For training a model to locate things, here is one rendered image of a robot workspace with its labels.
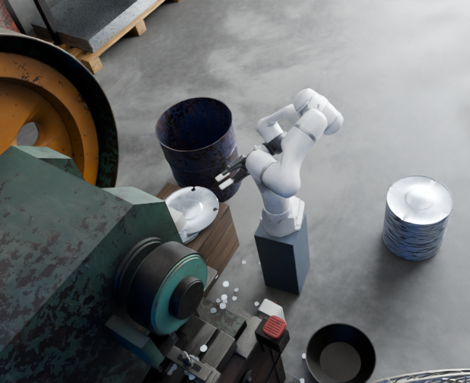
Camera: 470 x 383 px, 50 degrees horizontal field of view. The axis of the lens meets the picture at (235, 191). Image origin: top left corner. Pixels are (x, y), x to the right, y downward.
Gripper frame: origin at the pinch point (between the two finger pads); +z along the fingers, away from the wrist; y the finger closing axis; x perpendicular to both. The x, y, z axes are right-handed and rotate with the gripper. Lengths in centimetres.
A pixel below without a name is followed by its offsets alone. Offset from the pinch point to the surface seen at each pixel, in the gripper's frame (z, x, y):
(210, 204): 11.7, 3.2, -5.5
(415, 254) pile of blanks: -55, 71, -43
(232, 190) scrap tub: -8.6, -23.5, -40.8
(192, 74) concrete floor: -47, -143, -50
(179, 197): 21.1, -10.9, -4.7
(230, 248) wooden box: 14.3, 11.2, -35.5
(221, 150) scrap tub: -11.2, -22.2, -6.2
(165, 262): 41, 93, 103
